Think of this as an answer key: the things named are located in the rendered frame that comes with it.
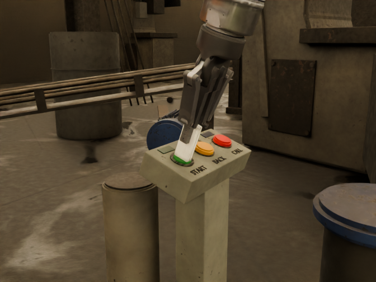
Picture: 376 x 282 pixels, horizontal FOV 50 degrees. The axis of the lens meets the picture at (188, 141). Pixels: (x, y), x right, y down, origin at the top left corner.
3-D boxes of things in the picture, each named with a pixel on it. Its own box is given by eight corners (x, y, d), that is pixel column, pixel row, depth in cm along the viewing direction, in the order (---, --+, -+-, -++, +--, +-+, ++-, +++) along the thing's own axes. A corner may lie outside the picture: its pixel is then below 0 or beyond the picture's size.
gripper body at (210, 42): (218, 22, 68) (202, 73, 72) (191, 20, 61) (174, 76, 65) (255, 37, 65) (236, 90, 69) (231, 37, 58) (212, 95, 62)
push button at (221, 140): (208, 143, 85) (210, 135, 84) (217, 139, 88) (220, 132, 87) (223, 151, 83) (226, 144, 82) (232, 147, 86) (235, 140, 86)
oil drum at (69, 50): (41, 134, 356) (32, 30, 334) (91, 123, 404) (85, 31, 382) (88, 144, 324) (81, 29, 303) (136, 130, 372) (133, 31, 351)
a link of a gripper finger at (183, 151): (200, 127, 70) (198, 128, 69) (188, 161, 72) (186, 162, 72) (187, 120, 71) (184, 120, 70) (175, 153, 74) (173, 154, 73)
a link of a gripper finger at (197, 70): (220, 55, 64) (203, 55, 59) (210, 85, 66) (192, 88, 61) (208, 50, 65) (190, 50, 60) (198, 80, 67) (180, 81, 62)
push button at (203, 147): (188, 151, 79) (191, 143, 78) (199, 146, 82) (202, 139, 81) (205, 160, 77) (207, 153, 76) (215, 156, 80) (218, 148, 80)
